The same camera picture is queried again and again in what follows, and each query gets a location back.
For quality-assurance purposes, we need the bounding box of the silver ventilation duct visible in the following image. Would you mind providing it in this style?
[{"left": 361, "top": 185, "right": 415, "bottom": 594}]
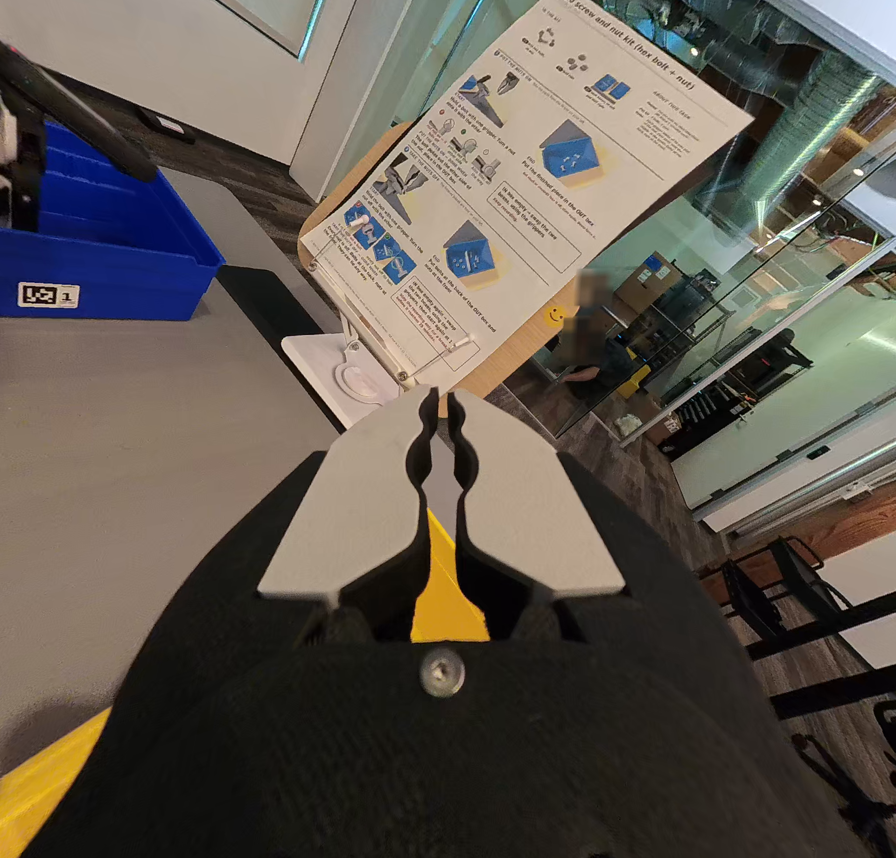
[{"left": 728, "top": 49, "right": 884, "bottom": 225}]

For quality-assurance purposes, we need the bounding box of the round wooden table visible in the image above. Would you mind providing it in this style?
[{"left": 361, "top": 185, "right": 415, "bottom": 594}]
[{"left": 297, "top": 119, "right": 583, "bottom": 400}]

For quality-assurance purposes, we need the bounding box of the white stand base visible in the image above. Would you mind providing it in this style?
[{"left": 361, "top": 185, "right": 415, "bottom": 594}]
[{"left": 281, "top": 312, "right": 421, "bottom": 421}]

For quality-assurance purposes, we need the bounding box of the printed instruction sheet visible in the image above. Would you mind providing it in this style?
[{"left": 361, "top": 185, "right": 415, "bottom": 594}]
[{"left": 308, "top": 0, "right": 757, "bottom": 393}]

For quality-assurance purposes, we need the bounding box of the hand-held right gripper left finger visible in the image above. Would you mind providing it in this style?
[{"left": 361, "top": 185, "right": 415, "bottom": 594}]
[{"left": 258, "top": 385, "right": 441, "bottom": 613}]

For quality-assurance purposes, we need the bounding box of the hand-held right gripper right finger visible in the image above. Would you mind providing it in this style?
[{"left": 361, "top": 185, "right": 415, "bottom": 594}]
[{"left": 447, "top": 389, "right": 626, "bottom": 601}]

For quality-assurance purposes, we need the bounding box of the blue plastic bin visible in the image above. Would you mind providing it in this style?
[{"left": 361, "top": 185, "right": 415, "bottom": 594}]
[{"left": 0, "top": 119, "right": 226, "bottom": 321}]

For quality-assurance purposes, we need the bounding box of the yellow plastic bin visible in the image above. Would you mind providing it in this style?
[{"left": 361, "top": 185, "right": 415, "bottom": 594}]
[{"left": 0, "top": 508, "right": 491, "bottom": 858}]

